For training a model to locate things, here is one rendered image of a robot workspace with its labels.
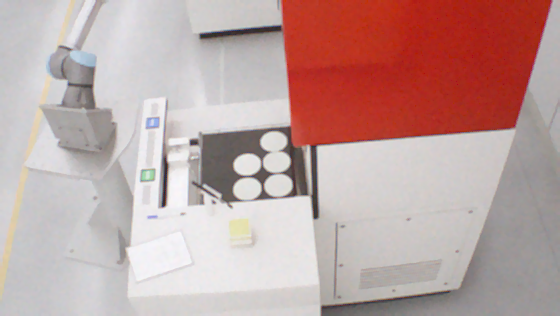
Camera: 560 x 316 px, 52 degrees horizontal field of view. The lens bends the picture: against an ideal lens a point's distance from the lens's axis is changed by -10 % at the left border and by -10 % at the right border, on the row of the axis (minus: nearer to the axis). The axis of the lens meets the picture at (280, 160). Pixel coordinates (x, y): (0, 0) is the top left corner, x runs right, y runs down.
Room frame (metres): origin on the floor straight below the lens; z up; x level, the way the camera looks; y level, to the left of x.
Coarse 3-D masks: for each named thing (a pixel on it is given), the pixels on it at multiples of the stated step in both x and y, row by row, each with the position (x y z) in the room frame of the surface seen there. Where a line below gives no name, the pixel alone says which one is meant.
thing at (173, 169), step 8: (176, 152) 1.58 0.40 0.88; (184, 152) 1.57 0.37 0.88; (176, 168) 1.50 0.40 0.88; (184, 168) 1.49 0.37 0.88; (168, 176) 1.46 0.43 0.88; (176, 176) 1.46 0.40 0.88; (184, 176) 1.45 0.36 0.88; (168, 184) 1.42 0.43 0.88; (176, 184) 1.42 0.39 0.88; (184, 184) 1.42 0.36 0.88; (168, 192) 1.39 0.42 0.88; (176, 192) 1.38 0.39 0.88; (184, 192) 1.38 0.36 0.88; (168, 200) 1.35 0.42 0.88; (176, 200) 1.35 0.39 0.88; (184, 200) 1.34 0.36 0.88
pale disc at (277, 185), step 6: (276, 174) 1.41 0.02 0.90; (282, 174) 1.40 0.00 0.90; (270, 180) 1.38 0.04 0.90; (276, 180) 1.38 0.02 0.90; (282, 180) 1.38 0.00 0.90; (288, 180) 1.37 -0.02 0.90; (264, 186) 1.36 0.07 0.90; (270, 186) 1.35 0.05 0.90; (276, 186) 1.35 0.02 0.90; (282, 186) 1.35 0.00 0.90; (288, 186) 1.35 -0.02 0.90; (270, 192) 1.33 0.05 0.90; (276, 192) 1.33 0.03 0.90; (282, 192) 1.32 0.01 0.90; (288, 192) 1.32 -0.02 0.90
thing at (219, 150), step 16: (272, 128) 1.63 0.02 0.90; (288, 128) 1.62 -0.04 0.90; (208, 144) 1.58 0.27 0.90; (224, 144) 1.58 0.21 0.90; (240, 144) 1.57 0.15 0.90; (256, 144) 1.56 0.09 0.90; (288, 144) 1.54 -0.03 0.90; (208, 160) 1.50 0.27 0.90; (224, 160) 1.50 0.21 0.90; (208, 176) 1.43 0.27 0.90; (224, 176) 1.42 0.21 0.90; (240, 176) 1.41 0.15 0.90; (256, 176) 1.41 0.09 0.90; (288, 176) 1.39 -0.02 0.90; (224, 192) 1.35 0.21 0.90
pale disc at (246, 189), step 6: (240, 180) 1.39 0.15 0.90; (246, 180) 1.39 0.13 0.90; (252, 180) 1.39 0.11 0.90; (234, 186) 1.37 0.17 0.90; (240, 186) 1.37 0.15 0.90; (246, 186) 1.36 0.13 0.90; (252, 186) 1.36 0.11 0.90; (258, 186) 1.36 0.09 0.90; (240, 192) 1.34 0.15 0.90; (246, 192) 1.34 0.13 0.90; (252, 192) 1.34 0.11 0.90; (258, 192) 1.33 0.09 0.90; (240, 198) 1.31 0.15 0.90; (246, 198) 1.31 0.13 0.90; (252, 198) 1.31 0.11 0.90
